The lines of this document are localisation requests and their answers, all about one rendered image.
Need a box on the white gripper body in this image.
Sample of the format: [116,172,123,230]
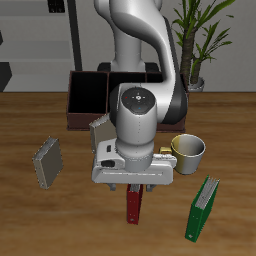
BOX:
[91,152,178,185]

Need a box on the dark brown desk caddy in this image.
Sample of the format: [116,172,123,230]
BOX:
[65,69,190,133]

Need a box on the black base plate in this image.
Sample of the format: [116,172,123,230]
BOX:
[97,61,161,74]

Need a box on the red book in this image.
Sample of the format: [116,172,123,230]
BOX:
[126,183,144,226]

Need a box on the yellow and white mug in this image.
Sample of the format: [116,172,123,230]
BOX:
[159,133,207,176]

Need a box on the green pot plant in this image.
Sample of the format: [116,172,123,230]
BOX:
[171,0,236,93]

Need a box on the green book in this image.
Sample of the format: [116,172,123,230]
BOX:
[184,175,221,243]

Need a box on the tan book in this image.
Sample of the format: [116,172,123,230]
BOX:
[89,113,118,155]

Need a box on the grey book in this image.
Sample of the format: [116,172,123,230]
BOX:
[32,135,65,190]

